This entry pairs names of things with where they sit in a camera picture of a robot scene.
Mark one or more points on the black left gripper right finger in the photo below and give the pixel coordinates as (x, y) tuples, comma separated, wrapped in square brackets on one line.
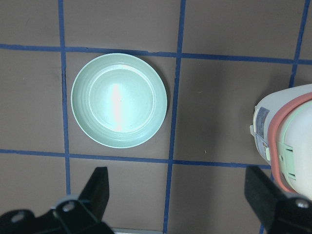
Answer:
[(277, 212)]

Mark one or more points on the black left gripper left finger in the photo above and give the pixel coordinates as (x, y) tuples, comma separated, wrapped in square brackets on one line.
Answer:
[(82, 215)]

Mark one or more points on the white rice cooker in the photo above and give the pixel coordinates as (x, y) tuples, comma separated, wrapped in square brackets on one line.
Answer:
[(282, 130)]

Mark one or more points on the green plate left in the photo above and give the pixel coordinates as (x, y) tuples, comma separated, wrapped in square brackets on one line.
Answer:
[(119, 100)]

